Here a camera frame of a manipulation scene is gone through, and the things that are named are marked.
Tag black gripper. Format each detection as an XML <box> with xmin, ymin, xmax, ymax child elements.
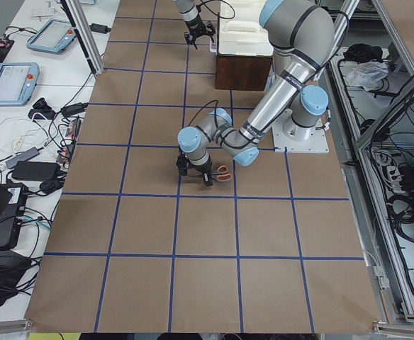
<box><xmin>184</xmin><ymin>19</ymin><xmax>216</xmax><ymax>49</ymax></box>
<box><xmin>177</xmin><ymin>152</ymin><xmax>213</xmax><ymax>186</ymax></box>

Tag white drawer handle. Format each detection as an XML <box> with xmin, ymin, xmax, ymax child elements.
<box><xmin>209</xmin><ymin>40</ymin><xmax>218</xmax><ymax>55</ymax></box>

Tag orange grey handled scissors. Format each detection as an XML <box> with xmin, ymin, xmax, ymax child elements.
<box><xmin>185</xmin><ymin>165</ymin><xmax>233</xmax><ymax>183</ymax></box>

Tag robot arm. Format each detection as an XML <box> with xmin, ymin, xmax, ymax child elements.
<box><xmin>176</xmin><ymin>1</ymin><xmax>335</xmax><ymax>186</ymax></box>
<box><xmin>173</xmin><ymin>0</ymin><xmax>216</xmax><ymax>48</ymax></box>

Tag white foam tray box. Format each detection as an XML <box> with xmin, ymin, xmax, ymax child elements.
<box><xmin>218</xmin><ymin>1</ymin><xmax>273</xmax><ymax>57</ymax></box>

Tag dark wooden cabinet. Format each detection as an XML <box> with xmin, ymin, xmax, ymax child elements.
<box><xmin>215</xmin><ymin>54</ymin><xmax>272</xmax><ymax>91</ymax></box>

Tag upper teach pendant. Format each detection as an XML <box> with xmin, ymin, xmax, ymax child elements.
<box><xmin>26</xmin><ymin>19</ymin><xmax>76</xmax><ymax>54</ymax></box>

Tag teach pendant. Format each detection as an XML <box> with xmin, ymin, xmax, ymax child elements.
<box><xmin>0</xmin><ymin>62</ymin><xmax>40</xmax><ymax>106</ymax></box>
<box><xmin>26</xmin><ymin>19</ymin><xmax>76</xmax><ymax>54</ymax></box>

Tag black power adapter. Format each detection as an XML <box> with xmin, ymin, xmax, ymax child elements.
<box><xmin>11</xmin><ymin>161</ymin><xmax>60</xmax><ymax>181</ymax></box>

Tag lower teach pendant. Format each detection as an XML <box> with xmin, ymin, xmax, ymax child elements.
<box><xmin>0</xmin><ymin>62</ymin><xmax>40</xmax><ymax>106</ymax></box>

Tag black laptop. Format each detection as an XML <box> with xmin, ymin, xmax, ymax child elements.
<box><xmin>0</xmin><ymin>183</ymin><xmax>28</xmax><ymax>251</ymax></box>

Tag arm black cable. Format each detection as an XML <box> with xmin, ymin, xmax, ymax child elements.
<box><xmin>181</xmin><ymin>100</ymin><xmax>219</xmax><ymax>157</ymax></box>

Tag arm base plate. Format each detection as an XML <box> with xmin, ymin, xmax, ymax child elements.
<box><xmin>272</xmin><ymin>109</ymin><xmax>329</xmax><ymax>154</ymax></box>

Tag aluminium frame post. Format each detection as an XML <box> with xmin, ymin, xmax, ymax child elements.
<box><xmin>60</xmin><ymin>0</ymin><xmax>104</xmax><ymax>77</ymax></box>

